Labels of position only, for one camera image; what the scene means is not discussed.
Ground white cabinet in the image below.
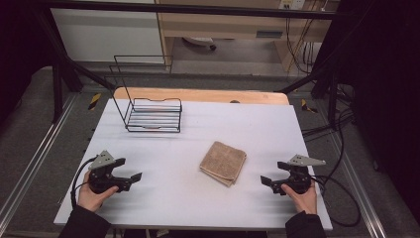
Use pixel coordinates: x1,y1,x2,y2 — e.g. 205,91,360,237
50,8,166,63

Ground white wall outlet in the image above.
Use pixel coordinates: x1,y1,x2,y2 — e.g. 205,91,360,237
278,0,306,10

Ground person's right hand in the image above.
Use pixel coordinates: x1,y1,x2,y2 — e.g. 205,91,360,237
280,182,318,215

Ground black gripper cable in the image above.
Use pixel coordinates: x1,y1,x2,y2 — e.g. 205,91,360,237
70,156,97,209
310,175,362,228

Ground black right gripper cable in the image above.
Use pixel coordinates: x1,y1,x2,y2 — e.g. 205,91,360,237
310,175,362,228

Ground black diagonal frame strut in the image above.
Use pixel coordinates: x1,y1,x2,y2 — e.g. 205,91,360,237
34,13,117,92
276,39,345,95

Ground black metal frame bar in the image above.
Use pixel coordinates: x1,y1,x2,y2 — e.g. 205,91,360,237
33,0,345,21

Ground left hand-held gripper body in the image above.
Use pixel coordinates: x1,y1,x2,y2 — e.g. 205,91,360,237
88,150,122,194

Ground beige towel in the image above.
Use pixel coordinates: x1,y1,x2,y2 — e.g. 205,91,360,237
199,141,248,188

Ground hanging desk cables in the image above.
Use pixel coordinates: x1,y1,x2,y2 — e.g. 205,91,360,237
284,16,319,75

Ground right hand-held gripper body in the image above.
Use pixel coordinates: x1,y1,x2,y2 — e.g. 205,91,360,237
285,154,326,195

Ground white foam board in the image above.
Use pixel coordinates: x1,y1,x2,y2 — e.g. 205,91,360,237
53,98,334,231

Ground person's left hand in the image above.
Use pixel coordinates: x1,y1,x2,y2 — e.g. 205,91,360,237
77,172,119,212

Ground yellow black hazard tape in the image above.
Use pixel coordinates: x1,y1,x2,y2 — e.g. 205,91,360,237
87,92,103,111
300,98,319,114

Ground white chair base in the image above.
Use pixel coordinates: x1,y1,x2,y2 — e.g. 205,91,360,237
182,36,218,52

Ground black wire rack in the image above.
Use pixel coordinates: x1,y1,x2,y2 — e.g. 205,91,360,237
104,55,183,134

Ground black floor cables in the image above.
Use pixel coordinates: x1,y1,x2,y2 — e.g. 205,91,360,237
300,83,357,142

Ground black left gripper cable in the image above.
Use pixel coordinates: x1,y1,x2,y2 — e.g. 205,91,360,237
70,156,97,209

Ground aluminium floor rail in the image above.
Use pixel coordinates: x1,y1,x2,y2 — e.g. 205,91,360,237
0,93,79,230
329,132,388,238

